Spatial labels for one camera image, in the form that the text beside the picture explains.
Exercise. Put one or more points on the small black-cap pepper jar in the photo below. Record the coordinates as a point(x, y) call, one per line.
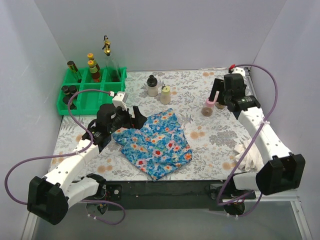
point(65, 90)

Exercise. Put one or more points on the blue floral cloth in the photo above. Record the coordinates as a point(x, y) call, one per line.
point(159, 148)

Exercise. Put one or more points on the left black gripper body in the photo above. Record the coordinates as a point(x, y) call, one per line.
point(130, 118)

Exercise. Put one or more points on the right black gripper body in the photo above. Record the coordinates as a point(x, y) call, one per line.
point(220, 89)

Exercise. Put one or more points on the tall oil bottle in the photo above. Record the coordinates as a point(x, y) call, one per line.
point(112, 66)
point(106, 41)

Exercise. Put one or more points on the white crumpled cloth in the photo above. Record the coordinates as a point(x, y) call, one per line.
point(252, 161)

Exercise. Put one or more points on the red sauce bottle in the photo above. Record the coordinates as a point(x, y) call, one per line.
point(91, 57)
point(95, 74)

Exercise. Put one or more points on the black-cap glass spice jar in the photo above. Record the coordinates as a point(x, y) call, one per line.
point(219, 106)

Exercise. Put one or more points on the yellow-label spice tube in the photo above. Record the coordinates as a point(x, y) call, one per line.
point(75, 71)

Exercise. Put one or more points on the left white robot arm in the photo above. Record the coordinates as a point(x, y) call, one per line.
point(51, 196)

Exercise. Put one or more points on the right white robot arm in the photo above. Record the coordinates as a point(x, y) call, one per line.
point(282, 170)

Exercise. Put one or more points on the green plastic compartment bin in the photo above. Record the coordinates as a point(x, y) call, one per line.
point(88, 103)

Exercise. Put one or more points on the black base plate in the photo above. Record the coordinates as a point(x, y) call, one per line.
point(162, 194)

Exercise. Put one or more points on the pink-cap spice shaker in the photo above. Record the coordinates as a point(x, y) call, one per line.
point(208, 107)

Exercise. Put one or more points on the yellow-cap spice shaker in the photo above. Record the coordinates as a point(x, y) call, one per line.
point(165, 96)

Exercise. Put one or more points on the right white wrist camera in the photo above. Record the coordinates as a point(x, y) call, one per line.
point(236, 70)

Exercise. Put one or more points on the black-cap white powder shaker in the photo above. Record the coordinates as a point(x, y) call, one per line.
point(152, 86)

